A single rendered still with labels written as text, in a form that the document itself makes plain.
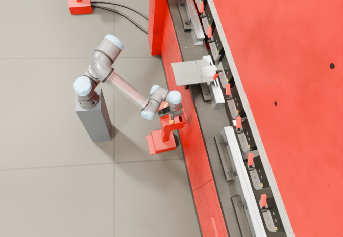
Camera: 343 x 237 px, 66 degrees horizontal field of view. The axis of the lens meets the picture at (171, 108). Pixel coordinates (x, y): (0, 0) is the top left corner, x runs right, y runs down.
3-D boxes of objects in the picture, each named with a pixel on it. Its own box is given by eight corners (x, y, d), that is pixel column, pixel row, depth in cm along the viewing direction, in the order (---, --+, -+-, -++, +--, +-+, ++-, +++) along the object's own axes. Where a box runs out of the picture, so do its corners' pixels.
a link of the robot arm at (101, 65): (84, 64, 130) (156, 120, 150) (97, 48, 134) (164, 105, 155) (78, 69, 139) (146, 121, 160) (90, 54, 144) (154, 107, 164)
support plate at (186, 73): (171, 63, 185) (171, 62, 184) (206, 59, 190) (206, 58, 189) (176, 86, 178) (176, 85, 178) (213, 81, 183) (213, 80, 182)
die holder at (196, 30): (181, -2, 227) (182, -10, 218) (188, -2, 228) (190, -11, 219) (195, 46, 208) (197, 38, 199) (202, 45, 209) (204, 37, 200)
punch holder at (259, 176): (246, 162, 143) (258, 155, 128) (260, 159, 145) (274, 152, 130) (254, 190, 138) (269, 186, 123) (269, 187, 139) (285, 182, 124)
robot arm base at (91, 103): (76, 109, 187) (73, 103, 178) (78, 90, 193) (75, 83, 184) (98, 108, 189) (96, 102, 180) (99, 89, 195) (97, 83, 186)
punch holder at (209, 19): (201, 19, 180) (206, 0, 165) (213, 18, 182) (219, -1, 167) (206, 36, 175) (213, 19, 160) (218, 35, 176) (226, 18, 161)
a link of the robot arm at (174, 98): (171, 86, 156) (184, 93, 155) (170, 95, 166) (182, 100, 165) (165, 98, 153) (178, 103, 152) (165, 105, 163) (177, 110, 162)
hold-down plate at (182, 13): (176, 3, 224) (176, 0, 221) (182, 3, 225) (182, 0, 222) (184, 31, 213) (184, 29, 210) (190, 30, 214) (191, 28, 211)
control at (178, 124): (156, 108, 206) (158, 99, 190) (176, 105, 209) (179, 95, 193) (163, 132, 199) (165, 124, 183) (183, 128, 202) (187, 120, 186)
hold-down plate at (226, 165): (213, 137, 179) (214, 135, 176) (220, 135, 180) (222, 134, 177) (225, 181, 168) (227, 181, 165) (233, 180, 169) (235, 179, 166)
